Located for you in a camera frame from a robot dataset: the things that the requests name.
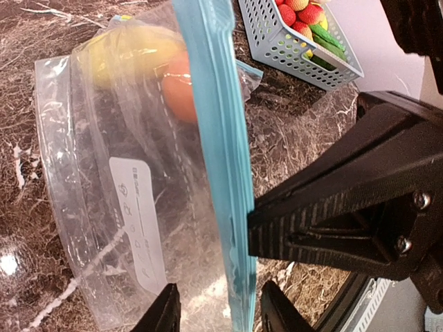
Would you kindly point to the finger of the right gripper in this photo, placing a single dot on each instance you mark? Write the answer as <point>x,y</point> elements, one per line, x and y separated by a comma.
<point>372,203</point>

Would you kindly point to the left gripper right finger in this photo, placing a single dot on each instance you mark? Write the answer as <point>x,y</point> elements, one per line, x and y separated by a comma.
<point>278,313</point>

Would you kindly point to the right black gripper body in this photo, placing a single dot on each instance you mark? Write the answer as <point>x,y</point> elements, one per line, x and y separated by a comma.
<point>417,28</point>

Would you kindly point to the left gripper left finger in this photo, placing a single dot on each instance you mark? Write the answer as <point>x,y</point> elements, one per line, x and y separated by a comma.
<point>164,314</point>

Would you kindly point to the orange toy fruit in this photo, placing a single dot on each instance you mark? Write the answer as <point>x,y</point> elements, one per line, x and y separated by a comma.
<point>177,88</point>

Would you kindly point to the yellow toy mango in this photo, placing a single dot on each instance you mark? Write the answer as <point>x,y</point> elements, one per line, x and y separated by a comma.
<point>130,51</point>

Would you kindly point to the clear zip bag blue zipper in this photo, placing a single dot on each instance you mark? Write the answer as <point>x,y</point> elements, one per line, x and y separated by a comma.
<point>249,79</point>

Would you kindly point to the green toy vegetable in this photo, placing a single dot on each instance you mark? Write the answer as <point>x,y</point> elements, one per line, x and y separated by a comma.
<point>323,38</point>

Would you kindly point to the light blue perforated basket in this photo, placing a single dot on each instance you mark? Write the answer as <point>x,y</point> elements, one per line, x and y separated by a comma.
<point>275,44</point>

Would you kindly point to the black front rail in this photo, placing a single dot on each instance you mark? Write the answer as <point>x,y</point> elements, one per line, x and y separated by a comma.
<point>341,312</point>

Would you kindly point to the white slotted cable duct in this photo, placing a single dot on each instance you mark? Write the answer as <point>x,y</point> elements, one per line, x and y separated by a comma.
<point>368,305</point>

